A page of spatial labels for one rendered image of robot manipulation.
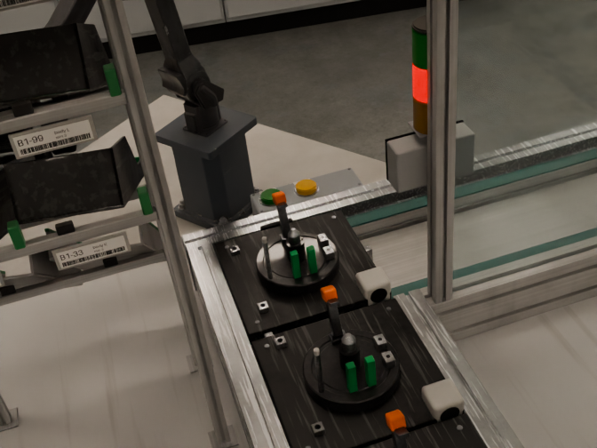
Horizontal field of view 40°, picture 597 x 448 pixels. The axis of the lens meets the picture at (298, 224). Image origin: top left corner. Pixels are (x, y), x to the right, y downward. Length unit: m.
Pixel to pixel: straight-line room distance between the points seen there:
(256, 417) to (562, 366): 0.50
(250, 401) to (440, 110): 0.49
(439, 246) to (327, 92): 2.63
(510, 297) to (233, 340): 0.46
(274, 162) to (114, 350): 0.61
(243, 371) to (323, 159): 0.71
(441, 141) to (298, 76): 2.88
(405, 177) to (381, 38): 3.11
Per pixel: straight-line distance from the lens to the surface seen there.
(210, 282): 1.41
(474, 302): 1.37
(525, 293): 1.41
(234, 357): 1.27
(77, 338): 1.53
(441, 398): 1.16
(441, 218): 1.21
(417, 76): 1.11
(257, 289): 1.36
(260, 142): 1.92
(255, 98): 3.85
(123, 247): 1.01
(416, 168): 1.18
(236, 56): 4.25
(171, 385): 1.40
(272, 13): 4.40
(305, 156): 1.85
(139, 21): 4.35
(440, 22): 1.05
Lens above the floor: 1.89
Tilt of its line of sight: 38 degrees down
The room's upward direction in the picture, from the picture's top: 7 degrees counter-clockwise
